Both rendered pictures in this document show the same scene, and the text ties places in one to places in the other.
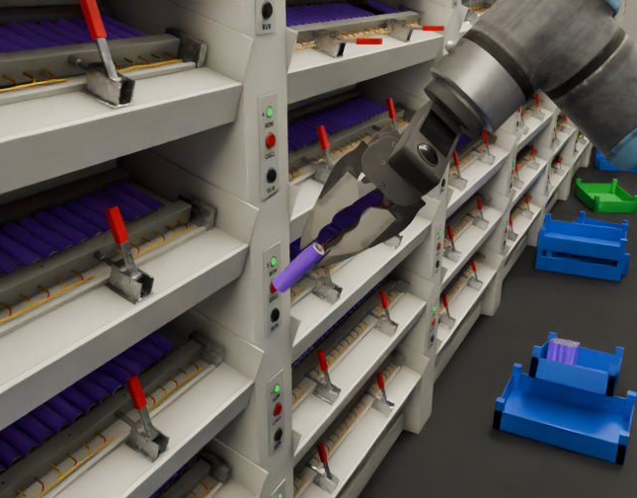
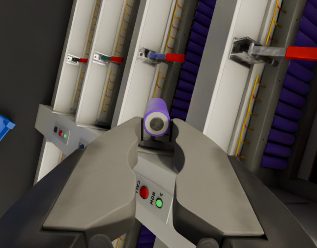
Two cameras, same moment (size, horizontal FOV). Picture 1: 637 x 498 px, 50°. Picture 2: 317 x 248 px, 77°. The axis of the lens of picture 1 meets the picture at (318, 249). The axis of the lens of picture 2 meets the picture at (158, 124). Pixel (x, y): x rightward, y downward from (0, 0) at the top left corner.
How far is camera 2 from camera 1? 0.63 m
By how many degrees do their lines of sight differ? 52
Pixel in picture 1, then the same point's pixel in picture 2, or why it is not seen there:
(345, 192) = (212, 189)
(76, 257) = (286, 44)
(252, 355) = not seen: hidden behind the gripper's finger
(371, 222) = (105, 179)
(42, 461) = (187, 12)
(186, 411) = (139, 93)
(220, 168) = not seen: hidden behind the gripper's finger
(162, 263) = (234, 103)
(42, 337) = not seen: outside the picture
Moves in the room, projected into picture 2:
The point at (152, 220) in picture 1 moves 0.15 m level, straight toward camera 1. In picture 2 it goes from (263, 130) to (262, 6)
